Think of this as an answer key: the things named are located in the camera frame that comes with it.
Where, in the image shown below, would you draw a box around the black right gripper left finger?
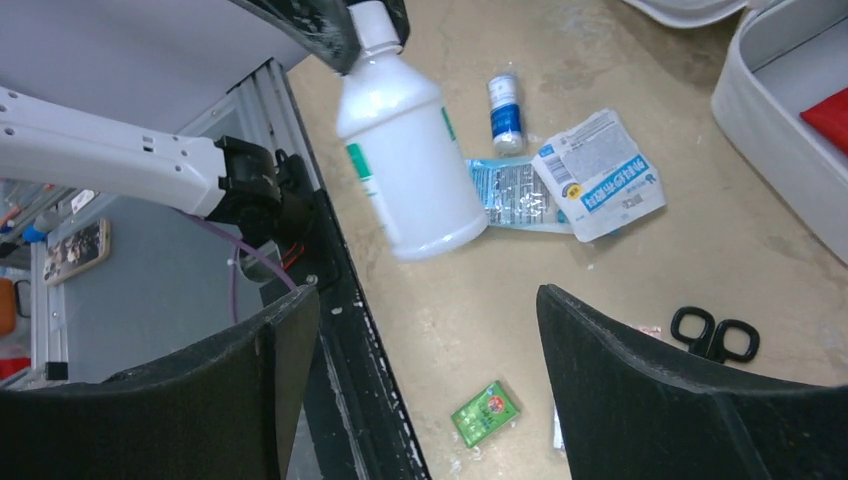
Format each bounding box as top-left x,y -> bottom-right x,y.
1,286 -> 320,479

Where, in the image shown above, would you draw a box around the small green box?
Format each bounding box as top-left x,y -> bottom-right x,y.
451,380 -> 521,449

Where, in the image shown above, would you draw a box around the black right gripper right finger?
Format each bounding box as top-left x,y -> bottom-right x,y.
536,284 -> 847,479

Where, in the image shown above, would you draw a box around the clear bag of sachets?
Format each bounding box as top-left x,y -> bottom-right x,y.
551,324 -> 664,453

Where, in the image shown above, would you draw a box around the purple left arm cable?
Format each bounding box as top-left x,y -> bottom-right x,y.
175,208 -> 301,326

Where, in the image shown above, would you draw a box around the blue clear wipes packet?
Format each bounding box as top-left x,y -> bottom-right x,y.
466,157 -> 573,235

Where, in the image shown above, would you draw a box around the red fabric pouch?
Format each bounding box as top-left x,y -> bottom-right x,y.
800,88 -> 848,154

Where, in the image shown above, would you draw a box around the white blue mask packet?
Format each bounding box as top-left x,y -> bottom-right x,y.
531,108 -> 667,243

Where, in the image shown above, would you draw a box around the clear white cap bottle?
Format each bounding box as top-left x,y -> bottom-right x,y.
336,1 -> 488,262

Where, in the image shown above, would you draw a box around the grey medicine case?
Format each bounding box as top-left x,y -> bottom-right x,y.
631,0 -> 847,261

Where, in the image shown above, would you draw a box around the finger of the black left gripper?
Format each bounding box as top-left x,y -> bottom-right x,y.
231,0 -> 361,75
387,0 -> 411,47

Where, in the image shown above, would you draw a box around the black handled scissors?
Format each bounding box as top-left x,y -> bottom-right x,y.
670,306 -> 761,364

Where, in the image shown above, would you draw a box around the white bottle blue label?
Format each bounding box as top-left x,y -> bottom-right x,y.
487,73 -> 525,155

